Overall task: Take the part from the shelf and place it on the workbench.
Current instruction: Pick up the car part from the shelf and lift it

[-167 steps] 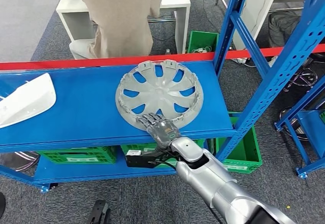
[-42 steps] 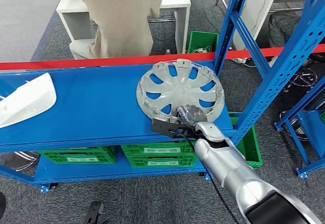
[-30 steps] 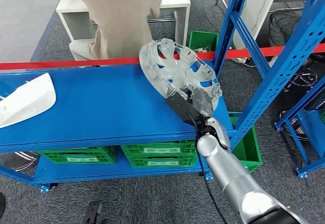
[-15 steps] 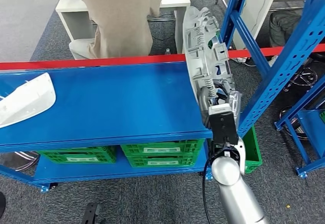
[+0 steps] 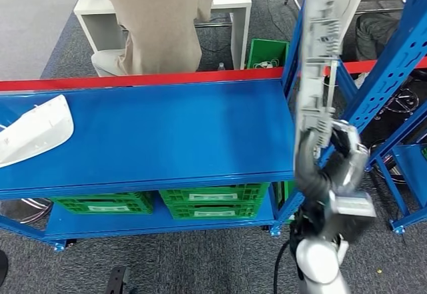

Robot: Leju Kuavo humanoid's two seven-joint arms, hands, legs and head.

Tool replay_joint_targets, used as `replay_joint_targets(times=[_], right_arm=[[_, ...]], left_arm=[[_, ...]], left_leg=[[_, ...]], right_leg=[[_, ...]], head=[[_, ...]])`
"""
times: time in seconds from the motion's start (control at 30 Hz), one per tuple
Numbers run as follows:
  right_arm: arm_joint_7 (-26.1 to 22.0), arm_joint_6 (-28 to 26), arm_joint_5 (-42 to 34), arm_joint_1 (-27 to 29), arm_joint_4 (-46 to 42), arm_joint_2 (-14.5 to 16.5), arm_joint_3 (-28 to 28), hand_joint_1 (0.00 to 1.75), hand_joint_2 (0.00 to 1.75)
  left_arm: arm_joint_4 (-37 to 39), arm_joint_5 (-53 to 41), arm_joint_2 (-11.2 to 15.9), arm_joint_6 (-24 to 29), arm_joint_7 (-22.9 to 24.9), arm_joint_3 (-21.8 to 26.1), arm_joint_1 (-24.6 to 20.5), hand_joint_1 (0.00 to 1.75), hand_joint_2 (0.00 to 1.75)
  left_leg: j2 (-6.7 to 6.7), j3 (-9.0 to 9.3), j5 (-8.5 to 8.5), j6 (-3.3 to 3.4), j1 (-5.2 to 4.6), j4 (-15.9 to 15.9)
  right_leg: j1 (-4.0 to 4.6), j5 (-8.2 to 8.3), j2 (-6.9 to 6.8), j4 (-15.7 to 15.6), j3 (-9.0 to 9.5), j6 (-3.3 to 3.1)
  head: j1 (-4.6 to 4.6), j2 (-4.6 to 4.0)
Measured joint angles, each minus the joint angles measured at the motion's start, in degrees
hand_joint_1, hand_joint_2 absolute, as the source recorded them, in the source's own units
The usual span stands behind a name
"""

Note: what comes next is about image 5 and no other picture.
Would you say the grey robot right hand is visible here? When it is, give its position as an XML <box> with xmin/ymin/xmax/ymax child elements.
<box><xmin>295</xmin><ymin>121</ymin><xmax>369</xmax><ymax>202</ymax></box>

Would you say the red barrier belt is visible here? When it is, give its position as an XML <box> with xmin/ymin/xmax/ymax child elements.
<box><xmin>0</xmin><ymin>57</ymin><xmax>427</xmax><ymax>93</ymax></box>

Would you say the white table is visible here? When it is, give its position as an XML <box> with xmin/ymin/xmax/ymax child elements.
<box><xmin>73</xmin><ymin>0</ymin><xmax>252</xmax><ymax>71</ymax></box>

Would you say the coiled cable bundle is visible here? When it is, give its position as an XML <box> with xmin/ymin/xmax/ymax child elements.
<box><xmin>368</xmin><ymin>138</ymin><xmax>403</xmax><ymax>185</ymax></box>

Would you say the chrome office chair base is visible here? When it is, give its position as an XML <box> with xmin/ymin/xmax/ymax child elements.
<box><xmin>375</xmin><ymin>84</ymin><xmax>422</xmax><ymax>117</ymax></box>

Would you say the blue metal shelf rack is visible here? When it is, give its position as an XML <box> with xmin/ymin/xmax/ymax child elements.
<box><xmin>0</xmin><ymin>0</ymin><xmax>427</xmax><ymax>253</ymax></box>
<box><xmin>365</xmin><ymin>102</ymin><xmax>427</xmax><ymax>235</ymax></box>

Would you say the person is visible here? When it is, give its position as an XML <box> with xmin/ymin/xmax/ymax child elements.
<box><xmin>354</xmin><ymin>11</ymin><xmax>403</xmax><ymax>89</ymax></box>
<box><xmin>91</xmin><ymin>0</ymin><xmax>214</xmax><ymax>77</ymax></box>

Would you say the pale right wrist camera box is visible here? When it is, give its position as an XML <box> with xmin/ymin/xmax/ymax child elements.
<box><xmin>328</xmin><ymin>190</ymin><xmax>377</xmax><ymax>242</ymax></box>

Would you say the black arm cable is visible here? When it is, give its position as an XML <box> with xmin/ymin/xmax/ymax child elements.
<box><xmin>274</xmin><ymin>238</ymin><xmax>292</xmax><ymax>294</ymax></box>

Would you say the silver wheel hubcap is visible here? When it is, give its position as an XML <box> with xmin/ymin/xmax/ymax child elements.
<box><xmin>293</xmin><ymin>0</ymin><xmax>345</xmax><ymax>158</ymax></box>

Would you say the dark robot left hand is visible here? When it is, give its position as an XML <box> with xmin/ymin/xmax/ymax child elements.
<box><xmin>105</xmin><ymin>265</ymin><xmax>130</xmax><ymax>294</ymax></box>

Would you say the white curved panel part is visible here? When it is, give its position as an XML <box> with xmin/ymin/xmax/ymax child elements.
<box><xmin>0</xmin><ymin>94</ymin><xmax>75</xmax><ymax>169</ymax></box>

